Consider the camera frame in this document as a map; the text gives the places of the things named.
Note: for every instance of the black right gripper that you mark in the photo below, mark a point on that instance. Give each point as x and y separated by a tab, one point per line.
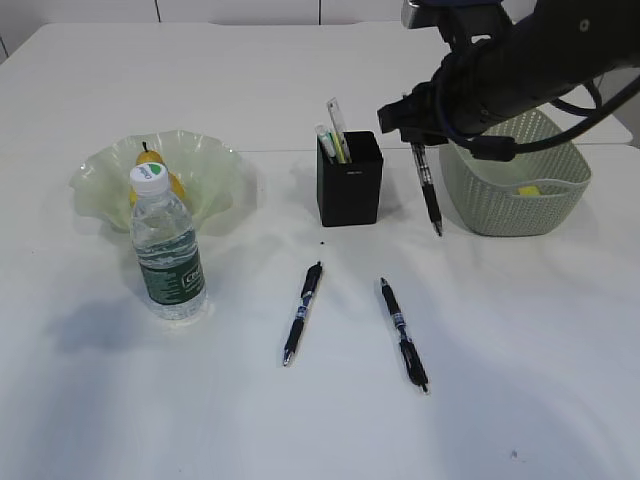
492	81

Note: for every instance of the black pen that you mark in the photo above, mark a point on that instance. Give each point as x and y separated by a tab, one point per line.
309	288
427	186
412	361

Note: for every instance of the clear plastic ruler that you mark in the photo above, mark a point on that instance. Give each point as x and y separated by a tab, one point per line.
338	125

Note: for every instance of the yellow utility knife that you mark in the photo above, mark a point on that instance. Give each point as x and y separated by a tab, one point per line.
339	150

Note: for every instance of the green utility knife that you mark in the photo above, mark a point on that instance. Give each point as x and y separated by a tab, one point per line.
323	134

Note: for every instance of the yellow waste paper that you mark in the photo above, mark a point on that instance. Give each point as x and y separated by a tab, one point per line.
530	190

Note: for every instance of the yellow pear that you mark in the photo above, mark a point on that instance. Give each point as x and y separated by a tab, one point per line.
175	185

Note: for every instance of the clear plastic water bottle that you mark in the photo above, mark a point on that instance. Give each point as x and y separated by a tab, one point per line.
164	241

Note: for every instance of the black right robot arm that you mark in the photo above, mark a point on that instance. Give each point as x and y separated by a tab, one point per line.
586	39

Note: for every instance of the black square pen holder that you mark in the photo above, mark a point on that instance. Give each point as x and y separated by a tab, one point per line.
348	194

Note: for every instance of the green plastic woven basket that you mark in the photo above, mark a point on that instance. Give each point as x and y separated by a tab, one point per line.
484	193

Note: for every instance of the green wavy glass plate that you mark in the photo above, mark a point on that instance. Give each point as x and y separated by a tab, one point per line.
208	170

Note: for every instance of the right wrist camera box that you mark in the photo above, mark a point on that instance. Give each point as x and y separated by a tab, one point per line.
459	21

